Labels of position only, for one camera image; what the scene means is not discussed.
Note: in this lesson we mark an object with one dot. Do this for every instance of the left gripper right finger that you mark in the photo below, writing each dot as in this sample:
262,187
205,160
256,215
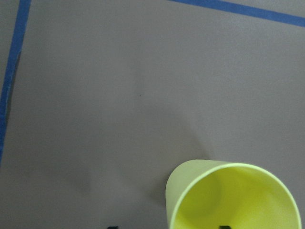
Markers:
224,227

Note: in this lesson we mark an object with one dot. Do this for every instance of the yellow plastic cup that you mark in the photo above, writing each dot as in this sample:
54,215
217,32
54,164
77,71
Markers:
204,194

